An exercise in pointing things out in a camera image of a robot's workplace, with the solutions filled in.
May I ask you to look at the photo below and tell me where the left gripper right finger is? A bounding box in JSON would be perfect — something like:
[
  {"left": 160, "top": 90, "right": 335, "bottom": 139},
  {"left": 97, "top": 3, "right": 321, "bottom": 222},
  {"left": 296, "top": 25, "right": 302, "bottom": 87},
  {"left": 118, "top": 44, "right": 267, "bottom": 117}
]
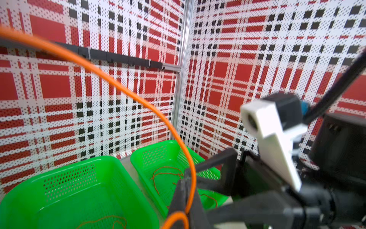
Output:
[{"left": 188, "top": 189, "right": 213, "bottom": 229}]

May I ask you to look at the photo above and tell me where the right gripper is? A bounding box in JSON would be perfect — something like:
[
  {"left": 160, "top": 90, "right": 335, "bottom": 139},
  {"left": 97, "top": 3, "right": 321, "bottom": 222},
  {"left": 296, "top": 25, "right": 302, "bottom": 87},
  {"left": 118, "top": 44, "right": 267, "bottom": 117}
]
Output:
[{"left": 195, "top": 148, "right": 323, "bottom": 229}]

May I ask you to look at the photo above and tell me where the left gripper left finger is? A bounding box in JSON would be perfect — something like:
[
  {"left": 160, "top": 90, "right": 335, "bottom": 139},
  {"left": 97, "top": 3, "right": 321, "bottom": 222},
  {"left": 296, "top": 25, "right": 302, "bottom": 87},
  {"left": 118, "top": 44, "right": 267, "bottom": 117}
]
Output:
[{"left": 165, "top": 179, "right": 187, "bottom": 229}]

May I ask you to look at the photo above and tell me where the orange cable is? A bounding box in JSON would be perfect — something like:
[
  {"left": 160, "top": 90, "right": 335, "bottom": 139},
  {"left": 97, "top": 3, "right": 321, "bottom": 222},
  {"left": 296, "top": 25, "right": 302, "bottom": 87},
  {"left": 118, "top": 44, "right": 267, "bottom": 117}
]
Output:
[
  {"left": 75, "top": 215, "right": 128, "bottom": 229},
  {"left": 0, "top": 27, "right": 198, "bottom": 229}
]

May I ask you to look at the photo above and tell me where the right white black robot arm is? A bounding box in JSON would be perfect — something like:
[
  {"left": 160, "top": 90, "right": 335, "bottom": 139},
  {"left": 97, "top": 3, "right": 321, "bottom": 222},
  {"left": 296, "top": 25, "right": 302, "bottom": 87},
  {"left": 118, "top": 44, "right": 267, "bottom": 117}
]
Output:
[{"left": 189, "top": 53, "right": 366, "bottom": 229}]

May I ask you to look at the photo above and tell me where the right green plastic basket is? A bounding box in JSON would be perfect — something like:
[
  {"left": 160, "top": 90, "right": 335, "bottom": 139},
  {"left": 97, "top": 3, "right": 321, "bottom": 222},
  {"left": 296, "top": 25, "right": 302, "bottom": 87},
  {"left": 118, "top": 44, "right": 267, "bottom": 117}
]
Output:
[{"left": 131, "top": 140, "right": 229, "bottom": 219}]

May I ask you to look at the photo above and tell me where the green plastic basket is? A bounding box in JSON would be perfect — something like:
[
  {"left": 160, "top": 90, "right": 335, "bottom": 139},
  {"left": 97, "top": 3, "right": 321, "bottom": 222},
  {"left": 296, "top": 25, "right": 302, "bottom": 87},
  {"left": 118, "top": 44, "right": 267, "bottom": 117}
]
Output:
[
  {"left": 1, "top": 156, "right": 159, "bottom": 229},
  {"left": 131, "top": 140, "right": 229, "bottom": 219}
]

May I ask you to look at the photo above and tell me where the middle green plastic basket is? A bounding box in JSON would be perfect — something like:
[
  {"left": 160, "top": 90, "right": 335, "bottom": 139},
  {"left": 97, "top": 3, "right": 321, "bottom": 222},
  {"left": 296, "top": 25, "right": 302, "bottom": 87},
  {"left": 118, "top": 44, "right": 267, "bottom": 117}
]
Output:
[{"left": 1, "top": 156, "right": 159, "bottom": 229}]

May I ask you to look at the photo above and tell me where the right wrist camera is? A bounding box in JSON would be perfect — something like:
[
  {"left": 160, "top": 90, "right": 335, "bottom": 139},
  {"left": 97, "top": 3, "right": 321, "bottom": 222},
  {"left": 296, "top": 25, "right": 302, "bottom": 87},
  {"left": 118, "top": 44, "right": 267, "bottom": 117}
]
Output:
[{"left": 240, "top": 93, "right": 308, "bottom": 191}]

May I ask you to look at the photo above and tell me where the black hook rail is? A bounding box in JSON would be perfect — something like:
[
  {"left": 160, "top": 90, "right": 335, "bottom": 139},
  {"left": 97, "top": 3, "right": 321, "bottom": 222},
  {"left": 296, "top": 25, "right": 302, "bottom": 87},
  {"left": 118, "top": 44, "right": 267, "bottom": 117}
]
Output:
[{"left": 1, "top": 39, "right": 165, "bottom": 70}]

